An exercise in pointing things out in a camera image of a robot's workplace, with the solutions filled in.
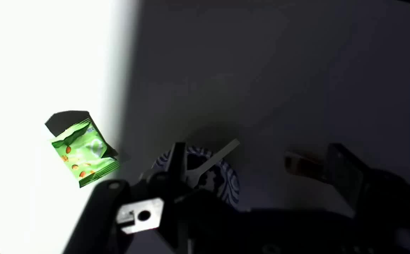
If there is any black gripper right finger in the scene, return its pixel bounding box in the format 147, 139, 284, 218
325, 142, 410, 254

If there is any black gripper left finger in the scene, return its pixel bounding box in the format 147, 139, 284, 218
62, 139, 202, 254

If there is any white plastic spoon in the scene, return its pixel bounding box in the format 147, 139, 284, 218
185, 136, 241, 186

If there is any green snack packet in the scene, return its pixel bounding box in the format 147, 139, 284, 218
48, 116, 121, 188

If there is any blue patterned paper bowl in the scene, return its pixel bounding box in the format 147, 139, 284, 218
151, 145, 241, 205

